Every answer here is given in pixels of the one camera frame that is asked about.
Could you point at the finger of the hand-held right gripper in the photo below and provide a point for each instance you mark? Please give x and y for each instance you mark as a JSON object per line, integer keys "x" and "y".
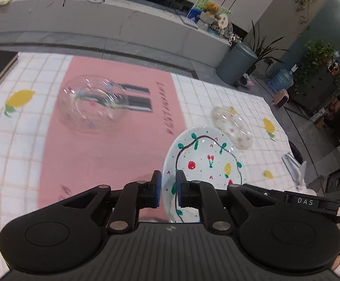
{"x": 310, "y": 202}

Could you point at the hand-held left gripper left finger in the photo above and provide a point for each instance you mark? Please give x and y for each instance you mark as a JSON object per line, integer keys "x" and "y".
{"x": 157, "y": 187}

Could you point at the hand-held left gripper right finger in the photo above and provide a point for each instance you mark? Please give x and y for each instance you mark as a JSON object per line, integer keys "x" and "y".
{"x": 179, "y": 190}

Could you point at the white fruit-print plate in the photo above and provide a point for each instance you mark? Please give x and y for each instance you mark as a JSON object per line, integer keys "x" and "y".
{"x": 211, "y": 152}

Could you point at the small floral glass plate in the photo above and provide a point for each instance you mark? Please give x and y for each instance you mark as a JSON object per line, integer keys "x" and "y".
{"x": 233, "y": 126}

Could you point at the large clear glass plate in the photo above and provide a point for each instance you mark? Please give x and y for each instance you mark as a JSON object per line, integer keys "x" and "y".
{"x": 92, "y": 108}

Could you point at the white phone stand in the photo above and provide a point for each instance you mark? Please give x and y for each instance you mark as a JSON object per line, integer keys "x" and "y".
{"x": 297, "y": 172}

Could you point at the black trash bin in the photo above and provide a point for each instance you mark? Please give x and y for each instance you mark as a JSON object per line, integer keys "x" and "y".
{"x": 296, "y": 150}

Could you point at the pink placemat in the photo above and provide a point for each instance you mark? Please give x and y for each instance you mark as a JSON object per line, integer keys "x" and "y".
{"x": 99, "y": 152}

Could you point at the grey side cabinet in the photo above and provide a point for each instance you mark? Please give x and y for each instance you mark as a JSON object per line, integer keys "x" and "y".
{"x": 319, "y": 90}

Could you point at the pink space heater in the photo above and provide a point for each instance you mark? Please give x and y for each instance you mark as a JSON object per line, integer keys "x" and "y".
{"x": 281, "y": 99}

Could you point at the blue water jug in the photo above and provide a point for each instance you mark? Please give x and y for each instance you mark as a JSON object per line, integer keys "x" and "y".
{"x": 281, "y": 80}

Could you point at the pink floral slippers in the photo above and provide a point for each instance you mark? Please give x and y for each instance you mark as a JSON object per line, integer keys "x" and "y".
{"x": 247, "y": 82}

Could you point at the bushy green plant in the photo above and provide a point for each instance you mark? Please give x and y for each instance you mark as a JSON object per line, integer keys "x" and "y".
{"x": 319, "y": 55}

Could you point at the grey trash bin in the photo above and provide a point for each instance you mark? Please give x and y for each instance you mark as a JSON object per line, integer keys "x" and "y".
{"x": 235, "y": 64}

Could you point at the tall leafy potted plant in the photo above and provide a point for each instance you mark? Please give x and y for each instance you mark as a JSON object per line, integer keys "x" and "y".
{"x": 263, "y": 49}

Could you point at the purple tablet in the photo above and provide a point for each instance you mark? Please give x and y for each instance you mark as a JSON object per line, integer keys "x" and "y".
{"x": 189, "y": 22}

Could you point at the decorative plate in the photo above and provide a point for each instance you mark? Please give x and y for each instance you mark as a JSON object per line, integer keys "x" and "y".
{"x": 230, "y": 29}

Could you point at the white cloth pot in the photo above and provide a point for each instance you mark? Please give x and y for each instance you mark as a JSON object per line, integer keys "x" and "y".
{"x": 206, "y": 20}

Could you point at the round hand fan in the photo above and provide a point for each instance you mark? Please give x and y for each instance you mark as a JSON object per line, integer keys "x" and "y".
{"x": 223, "y": 20}

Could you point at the marble television cabinet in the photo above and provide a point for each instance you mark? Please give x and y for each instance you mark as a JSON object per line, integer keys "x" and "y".
{"x": 99, "y": 20}

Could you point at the brown teddy bear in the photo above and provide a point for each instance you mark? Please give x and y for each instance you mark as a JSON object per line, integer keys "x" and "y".
{"x": 211, "y": 7}

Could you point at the green painting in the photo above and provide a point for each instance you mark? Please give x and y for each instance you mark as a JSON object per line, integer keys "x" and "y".
{"x": 200, "y": 3}

